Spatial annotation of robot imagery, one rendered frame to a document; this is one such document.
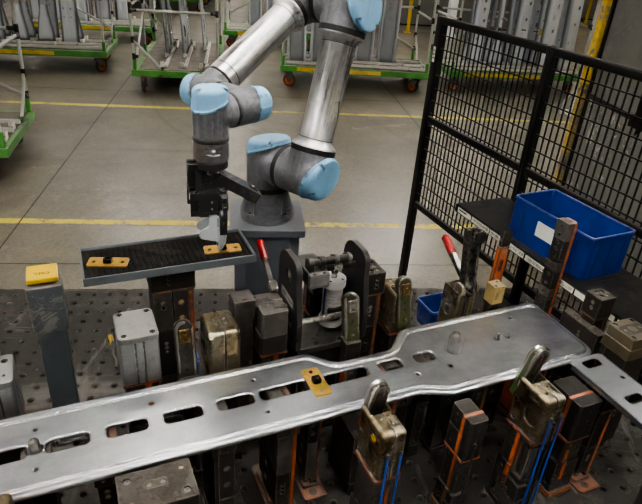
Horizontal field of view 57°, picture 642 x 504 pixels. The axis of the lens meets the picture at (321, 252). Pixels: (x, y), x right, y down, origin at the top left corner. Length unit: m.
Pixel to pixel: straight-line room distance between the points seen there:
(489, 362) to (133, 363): 0.76
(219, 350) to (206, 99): 0.51
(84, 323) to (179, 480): 1.02
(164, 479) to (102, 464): 0.13
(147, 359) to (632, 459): 1.22
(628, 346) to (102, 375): 1.34
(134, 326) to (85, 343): 0.68
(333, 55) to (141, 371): 0.84
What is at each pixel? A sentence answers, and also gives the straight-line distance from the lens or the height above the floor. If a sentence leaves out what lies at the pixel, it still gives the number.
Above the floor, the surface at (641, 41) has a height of 1.42.
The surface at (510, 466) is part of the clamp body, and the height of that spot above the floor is 0.82.
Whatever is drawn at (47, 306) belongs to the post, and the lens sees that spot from 1.36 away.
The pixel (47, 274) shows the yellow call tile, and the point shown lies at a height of 1.16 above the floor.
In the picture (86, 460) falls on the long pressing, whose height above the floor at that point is 1.00.
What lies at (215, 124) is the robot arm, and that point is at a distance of 1.22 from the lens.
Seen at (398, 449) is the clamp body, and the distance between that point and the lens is 1.14.
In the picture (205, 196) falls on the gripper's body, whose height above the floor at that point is 1.31.
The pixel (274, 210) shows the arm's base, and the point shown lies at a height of 1.14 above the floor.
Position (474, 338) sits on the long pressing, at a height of 1.00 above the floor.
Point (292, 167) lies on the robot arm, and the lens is 1.49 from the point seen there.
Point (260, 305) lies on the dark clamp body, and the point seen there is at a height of 1.08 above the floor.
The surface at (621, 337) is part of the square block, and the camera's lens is 1.53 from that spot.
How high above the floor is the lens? 1.82
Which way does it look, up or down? 29 degrees down
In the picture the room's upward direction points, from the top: 4 degrees clockwise
